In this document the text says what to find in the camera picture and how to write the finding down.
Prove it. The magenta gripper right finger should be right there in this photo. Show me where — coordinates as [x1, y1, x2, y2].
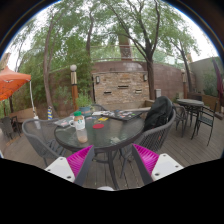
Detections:
[132, 144, 183, 185]

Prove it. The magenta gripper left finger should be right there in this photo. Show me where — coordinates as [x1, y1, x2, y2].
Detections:
[46, 145, 94, 186]

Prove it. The grey wicker chair right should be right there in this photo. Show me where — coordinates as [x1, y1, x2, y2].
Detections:
[120, 110, 176, 176]

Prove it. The white mug with logo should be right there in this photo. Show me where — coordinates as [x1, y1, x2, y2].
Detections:
[69, 119, 85, 130]

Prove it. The round glass patio table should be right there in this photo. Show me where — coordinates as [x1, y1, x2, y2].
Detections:
[54, 117, 144, 190]

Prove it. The plastic bottle with green cap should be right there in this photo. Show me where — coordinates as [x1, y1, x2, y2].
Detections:
[74, 111, 88, 143]

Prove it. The grey wicker chair left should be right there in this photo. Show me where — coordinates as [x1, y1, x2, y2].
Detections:
[22, 119, 66, 166]

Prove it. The red round coaster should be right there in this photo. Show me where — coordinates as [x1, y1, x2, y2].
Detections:
[93, 124, 104, 129]

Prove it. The black jacket on chair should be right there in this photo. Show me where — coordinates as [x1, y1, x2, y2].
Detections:
[144, 96, 173, 131]

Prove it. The open magazine on table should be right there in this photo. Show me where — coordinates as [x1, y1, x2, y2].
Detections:
[92, 110, 141, 121]

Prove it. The yellow card on table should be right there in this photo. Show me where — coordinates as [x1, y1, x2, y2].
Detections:
[98, 117, 109, 121]

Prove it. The grey wicker chair behind table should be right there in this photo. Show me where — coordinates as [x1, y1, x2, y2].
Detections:
[90, 104, 107, 112]

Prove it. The potted green plant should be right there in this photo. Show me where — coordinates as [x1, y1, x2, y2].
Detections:
[76, 93, 92, 116]

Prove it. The black metal chair far right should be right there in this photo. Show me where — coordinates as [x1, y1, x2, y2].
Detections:
[191, 106, 216, 138]

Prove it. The grey chair far left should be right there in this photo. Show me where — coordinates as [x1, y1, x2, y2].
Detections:
[0, 117, 20, 138]

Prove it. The orange patio umbrella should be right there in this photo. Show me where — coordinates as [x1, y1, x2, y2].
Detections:
[0, 67, 31, 101]

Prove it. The stone brick fountain wall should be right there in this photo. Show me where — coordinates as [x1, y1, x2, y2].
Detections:
[93, 71, 149, 105]

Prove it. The wooden lamp post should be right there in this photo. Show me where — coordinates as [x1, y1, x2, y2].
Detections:
[70, 64, 78, 111]

